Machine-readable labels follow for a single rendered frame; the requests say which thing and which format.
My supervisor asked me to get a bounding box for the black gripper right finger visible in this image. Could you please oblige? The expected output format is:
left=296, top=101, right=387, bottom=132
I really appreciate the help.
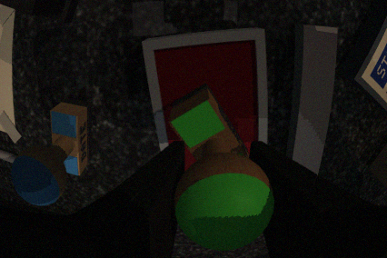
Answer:
left=249, top=141, right=387, bottom=258

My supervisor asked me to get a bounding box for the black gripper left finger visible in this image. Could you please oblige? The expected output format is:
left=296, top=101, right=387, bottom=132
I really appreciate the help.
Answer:
left=0, top=141, right=185, bottom=258

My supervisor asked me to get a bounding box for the grey cylinder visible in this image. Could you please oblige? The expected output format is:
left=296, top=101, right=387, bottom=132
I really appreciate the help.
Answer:
left=0, top=149, right=17, bottom=163

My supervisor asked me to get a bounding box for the tan cardboard box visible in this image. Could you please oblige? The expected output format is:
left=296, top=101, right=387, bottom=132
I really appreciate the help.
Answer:
left=369, top=144, right=387, bottom=189

